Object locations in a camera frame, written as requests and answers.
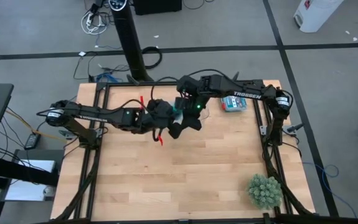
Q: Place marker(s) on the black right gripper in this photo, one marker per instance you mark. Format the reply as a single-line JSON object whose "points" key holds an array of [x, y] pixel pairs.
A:
{"points": [[191, 121]]}

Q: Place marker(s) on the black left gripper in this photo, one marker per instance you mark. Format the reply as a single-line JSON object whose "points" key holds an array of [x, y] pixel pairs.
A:
{"points": [[175, 130]]}

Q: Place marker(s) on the teal elastic bandage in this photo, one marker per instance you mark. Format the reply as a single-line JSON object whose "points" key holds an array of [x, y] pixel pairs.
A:
{"points": [[176, 108]]}

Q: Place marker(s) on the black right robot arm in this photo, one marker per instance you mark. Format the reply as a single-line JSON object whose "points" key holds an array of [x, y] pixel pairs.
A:
{"points": [[247, 90]]}

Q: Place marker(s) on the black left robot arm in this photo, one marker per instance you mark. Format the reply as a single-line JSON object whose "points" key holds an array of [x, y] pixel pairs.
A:
{"points": [[97, 113]]}

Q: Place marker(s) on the clear plastic bin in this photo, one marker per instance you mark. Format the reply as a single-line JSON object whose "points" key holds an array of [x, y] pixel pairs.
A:
{"points": [[166, 95]]}

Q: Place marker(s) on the teal white first aid kit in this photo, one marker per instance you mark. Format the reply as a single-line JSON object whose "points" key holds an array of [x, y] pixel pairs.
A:
{"points": [[234, 103]]}

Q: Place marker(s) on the black tower fan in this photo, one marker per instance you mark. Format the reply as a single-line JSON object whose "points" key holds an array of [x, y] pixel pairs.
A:
{"points": [[130, 40]]}

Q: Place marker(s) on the green artificial plant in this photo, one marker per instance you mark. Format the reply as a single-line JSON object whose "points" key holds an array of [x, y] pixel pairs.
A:
{"points": [[265, 192]]}

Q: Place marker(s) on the black box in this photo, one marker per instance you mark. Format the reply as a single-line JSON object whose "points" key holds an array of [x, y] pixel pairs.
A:
{"points": [[157, 6]]}

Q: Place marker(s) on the black power adapter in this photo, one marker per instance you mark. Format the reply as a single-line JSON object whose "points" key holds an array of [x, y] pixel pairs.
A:
{"points": [[32, 141]]}

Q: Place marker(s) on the white grey box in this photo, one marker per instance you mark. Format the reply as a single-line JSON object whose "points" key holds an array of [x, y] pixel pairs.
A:
{"points": [[29, 189]]}

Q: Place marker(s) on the white floor appliance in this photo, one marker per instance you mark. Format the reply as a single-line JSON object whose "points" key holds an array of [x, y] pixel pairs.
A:
{"points": [[317, 14]]}

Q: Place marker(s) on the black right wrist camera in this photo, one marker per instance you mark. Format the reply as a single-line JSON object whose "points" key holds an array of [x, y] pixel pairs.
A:
{"points": [[182, 103]]}

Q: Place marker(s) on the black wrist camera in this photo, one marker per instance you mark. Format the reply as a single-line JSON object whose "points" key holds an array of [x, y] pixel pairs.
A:
{"points": [[182, 103], [160, 109]]}

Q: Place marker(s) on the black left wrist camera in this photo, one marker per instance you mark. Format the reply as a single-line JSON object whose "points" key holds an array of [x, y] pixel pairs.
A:
{"points": [[160, 109]]}

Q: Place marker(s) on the grey metal bracket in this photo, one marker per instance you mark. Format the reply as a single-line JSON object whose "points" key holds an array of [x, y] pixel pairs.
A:
{"points": [[68, 134], [263, 130]]}

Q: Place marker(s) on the black metal table frame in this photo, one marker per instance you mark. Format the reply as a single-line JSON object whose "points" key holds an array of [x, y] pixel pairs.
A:
{"points": [[119, 83]]}

